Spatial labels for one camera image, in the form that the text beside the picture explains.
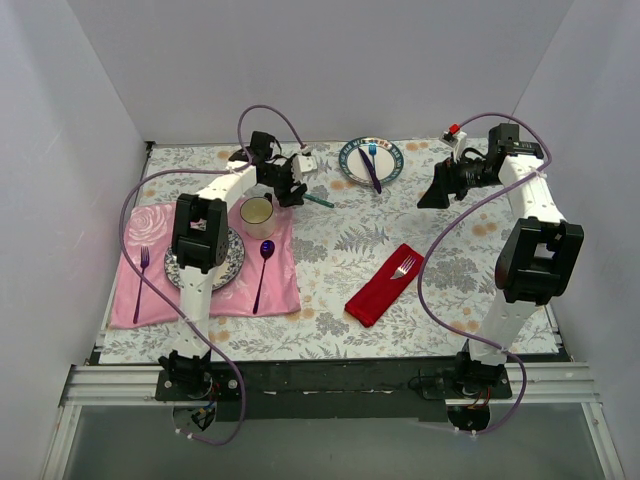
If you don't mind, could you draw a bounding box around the teal handled knife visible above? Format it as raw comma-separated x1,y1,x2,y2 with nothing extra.
303,194,335,209

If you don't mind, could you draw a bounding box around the teal handled fork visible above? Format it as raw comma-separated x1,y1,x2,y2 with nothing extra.
390,255,416,280

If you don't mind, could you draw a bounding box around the red cloth napkin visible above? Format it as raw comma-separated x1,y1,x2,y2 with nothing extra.
345,244,424,328

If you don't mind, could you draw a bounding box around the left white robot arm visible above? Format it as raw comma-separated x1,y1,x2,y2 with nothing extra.
159,131,307,400

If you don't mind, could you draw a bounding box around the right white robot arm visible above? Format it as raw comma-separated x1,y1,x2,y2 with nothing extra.
417,123,584,398

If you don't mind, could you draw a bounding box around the cream enamel mug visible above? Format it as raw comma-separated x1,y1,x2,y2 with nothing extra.
240,193,276,240

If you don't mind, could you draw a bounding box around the purple spoon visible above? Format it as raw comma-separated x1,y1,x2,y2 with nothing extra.
252,240,276,315

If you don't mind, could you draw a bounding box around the white plate blue rim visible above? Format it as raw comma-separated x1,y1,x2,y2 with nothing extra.
338,137,404,192

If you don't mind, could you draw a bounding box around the purple knife on plate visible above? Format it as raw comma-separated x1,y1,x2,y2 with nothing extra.
358,147,382,194

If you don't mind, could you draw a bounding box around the blue fork on plate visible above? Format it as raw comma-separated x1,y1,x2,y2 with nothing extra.
368,142,377,169

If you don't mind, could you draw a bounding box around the blue floral plate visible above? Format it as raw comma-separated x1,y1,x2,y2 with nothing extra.
164,227,245,291

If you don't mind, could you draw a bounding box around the pink floral placemat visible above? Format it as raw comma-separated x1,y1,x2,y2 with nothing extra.
110,203,300,329

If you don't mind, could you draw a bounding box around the purple fork on placemat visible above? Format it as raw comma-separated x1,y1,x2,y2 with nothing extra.
132,246,150,325

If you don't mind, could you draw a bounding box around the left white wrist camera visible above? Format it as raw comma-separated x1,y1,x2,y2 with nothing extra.
292,153,318,179

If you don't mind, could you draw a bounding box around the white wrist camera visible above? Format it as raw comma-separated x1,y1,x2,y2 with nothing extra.
439,124,467,161
292,153,318,179

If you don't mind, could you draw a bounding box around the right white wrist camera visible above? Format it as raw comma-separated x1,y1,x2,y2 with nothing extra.
439,124,467,161

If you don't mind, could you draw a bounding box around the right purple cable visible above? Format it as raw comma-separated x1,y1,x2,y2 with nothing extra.
413,112,554,435

